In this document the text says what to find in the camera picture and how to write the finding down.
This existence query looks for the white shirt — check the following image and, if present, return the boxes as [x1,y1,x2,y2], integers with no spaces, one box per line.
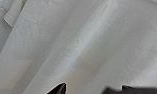
[0,0,157,94]

